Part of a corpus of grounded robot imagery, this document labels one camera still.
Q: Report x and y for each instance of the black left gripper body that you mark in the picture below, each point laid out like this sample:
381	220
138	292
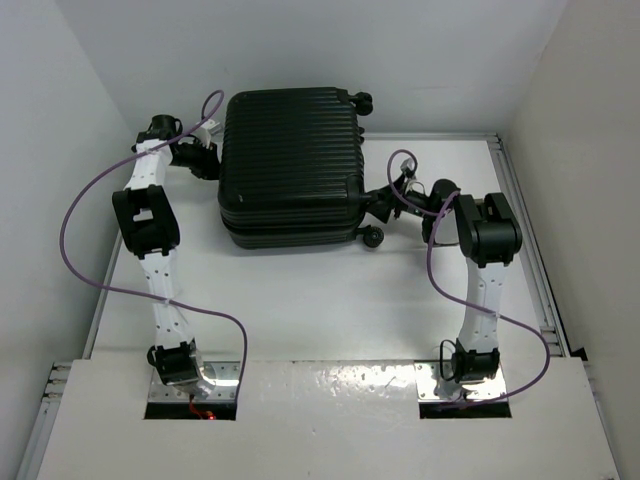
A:
200	160

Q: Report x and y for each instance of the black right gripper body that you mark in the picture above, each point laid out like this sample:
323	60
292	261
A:
402	198

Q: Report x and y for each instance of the black hard-shell suitcase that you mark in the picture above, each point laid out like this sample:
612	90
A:
292	169

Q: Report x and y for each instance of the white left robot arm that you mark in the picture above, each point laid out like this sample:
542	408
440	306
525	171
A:
151	233

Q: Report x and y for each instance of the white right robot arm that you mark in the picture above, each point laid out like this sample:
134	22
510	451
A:
489	237

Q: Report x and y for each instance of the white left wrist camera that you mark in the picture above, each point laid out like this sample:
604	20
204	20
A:
209	129

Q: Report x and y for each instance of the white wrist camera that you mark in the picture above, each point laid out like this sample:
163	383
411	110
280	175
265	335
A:
408	168
209	129

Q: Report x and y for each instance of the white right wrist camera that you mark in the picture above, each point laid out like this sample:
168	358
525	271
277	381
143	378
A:
408	168

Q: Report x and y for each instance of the aluminium frame rail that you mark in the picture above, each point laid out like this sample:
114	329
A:
545	304

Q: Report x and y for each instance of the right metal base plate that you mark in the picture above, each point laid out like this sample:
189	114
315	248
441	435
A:
433	385

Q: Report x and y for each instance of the metal base plate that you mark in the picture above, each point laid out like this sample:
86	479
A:
433	385
218	384

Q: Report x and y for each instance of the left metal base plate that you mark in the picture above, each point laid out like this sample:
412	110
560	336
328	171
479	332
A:
218	384

